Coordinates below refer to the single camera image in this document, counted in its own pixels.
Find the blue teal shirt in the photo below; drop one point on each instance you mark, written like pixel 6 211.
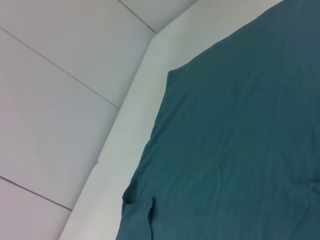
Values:
pixel 225 137

